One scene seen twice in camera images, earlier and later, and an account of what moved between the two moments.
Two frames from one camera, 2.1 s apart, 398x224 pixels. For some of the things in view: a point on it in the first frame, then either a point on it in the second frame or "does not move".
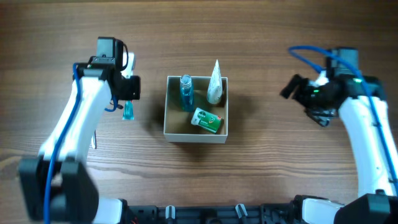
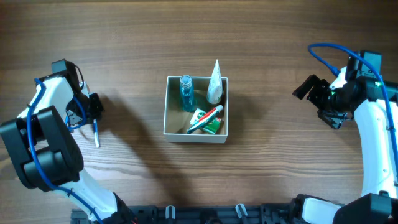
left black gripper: x=130 y=88 -> x=94 y=107
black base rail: x=272 y=213 does not move
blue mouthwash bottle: x=186 y=93 does not move
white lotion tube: x=214 y=93 does not move
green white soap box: x=207 y=121 does not move
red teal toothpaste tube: x=128 y=111 -> x=211 y=114
